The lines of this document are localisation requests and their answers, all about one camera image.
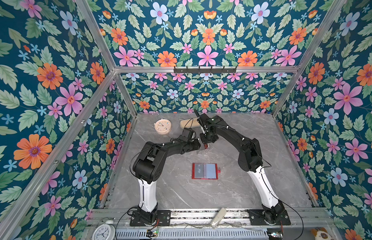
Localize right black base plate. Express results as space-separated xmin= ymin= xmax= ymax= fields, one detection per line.
xmin=247 ymin=210 xmax=292 ymax=226

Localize red card holder wallet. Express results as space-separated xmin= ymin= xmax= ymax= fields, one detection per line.
xmin=192 ymin=163 xmax=221 ymax=180

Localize white remote control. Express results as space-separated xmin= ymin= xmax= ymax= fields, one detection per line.
xmin=210 ymin=208 xmax=227 ymax=229

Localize white alarm clock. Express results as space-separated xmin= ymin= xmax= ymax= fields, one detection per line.
xmin=92 ymin=224 xmax=116 ymax=240

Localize dark grey credit card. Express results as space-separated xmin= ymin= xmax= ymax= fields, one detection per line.
xmin=194 ymin=164 xmax=205 ymax=179

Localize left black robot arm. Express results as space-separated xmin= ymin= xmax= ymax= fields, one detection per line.
xmin=131 ymin=128 xmax=201 ymax=226

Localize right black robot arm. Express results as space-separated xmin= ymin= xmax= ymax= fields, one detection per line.
xmin=195 ymin=112 xmax=286 ymax=225

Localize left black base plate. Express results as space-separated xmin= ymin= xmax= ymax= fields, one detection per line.
xmin=129 ymin=210 xmax=171 ymax=228

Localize black hook rail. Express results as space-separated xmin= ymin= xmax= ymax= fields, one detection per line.
xmin=173 ymin=66 xmax=237 ymax=74

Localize plush toy animal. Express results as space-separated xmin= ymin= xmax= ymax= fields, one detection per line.
xmin=311 ymin=228 xmax=334 ymax=240

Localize white perforated cable duct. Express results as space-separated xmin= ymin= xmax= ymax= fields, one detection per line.
xmin=116 ymin=229 xmax=269 ymax=240

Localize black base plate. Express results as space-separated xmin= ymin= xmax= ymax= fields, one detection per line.
xmin=129 ymin=210 xmax=171 ymax=228
xmin=247 ymin=210 xmax=292 ymax=226

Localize pink round clock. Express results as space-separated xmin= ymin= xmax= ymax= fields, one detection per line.
xmin=154 ymin=119 xmax=172 ymax=135

